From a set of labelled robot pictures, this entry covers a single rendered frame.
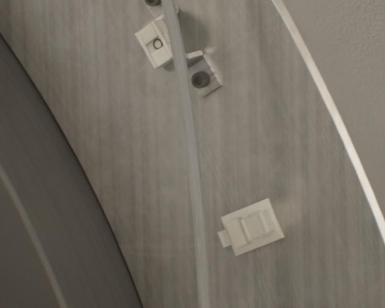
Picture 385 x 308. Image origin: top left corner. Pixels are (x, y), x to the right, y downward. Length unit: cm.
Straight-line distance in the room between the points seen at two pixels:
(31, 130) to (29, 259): 5
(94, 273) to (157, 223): 3
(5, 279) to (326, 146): 13
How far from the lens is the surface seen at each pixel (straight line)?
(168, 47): 101
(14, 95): 105
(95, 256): 104
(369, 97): 100
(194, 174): 100
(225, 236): 102
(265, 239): 102
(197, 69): 102
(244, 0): 101
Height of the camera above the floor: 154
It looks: 9 degrees down
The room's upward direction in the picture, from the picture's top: 2 degrees counter-clockwise
